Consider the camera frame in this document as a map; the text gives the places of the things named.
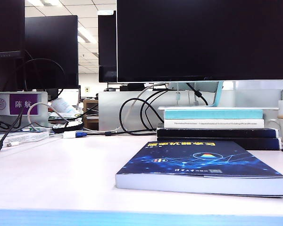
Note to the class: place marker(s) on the teal spine book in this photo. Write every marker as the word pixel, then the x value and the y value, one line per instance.
pixel 212 114

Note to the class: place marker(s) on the black monitor with thin bezel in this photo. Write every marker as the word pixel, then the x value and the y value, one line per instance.
pixel 5 28

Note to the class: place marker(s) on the dark navy book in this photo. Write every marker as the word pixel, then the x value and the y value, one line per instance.
pixel 257 142
pixel 214 133

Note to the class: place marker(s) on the blue cover paperback book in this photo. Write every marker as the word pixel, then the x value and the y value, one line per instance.
pixel 202 162

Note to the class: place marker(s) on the silver monitor base plate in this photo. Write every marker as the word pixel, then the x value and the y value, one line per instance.
pixel 202 108

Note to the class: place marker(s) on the large black AOC monitor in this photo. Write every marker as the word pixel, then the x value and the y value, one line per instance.
pixel 202 40

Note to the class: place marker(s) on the flat white box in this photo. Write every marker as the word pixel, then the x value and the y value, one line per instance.
pixel 21 136

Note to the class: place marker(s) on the white spine book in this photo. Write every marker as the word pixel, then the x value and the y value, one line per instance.
pixel 212 123

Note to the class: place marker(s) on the light blue monitor stand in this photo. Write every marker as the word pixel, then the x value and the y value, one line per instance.
pixel 218 94

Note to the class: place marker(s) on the silver desk partition panel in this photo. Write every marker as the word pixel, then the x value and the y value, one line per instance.
pixel 245 99

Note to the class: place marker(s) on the black monitor seen from behind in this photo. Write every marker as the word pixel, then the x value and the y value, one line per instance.
pixel 52 51

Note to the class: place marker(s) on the white and blue VGA adapter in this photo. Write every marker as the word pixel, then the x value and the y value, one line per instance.
pixel 73 134

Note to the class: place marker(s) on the purple and white name plate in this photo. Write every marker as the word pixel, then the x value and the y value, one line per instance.
pixel 23 104

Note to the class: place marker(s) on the black round device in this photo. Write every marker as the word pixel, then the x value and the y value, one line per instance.
pixel 71 127

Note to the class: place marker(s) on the narrow black background monitor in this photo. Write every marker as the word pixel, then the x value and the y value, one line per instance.
pixel 107 47

